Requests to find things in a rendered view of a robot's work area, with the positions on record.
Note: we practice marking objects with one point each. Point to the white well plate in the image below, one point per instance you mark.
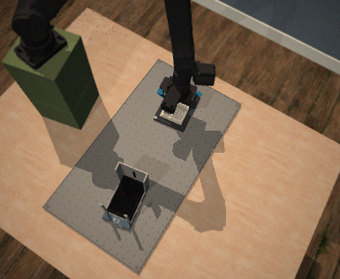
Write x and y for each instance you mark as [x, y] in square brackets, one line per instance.
[179, 114]

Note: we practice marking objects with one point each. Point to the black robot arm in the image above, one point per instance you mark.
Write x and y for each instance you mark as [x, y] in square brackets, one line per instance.
[33, 25]

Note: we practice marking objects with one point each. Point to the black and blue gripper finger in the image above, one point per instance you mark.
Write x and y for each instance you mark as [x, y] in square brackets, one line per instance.
[161, 93]
[198, 94]

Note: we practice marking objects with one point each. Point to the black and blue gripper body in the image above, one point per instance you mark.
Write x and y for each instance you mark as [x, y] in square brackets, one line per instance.
[191, 99]

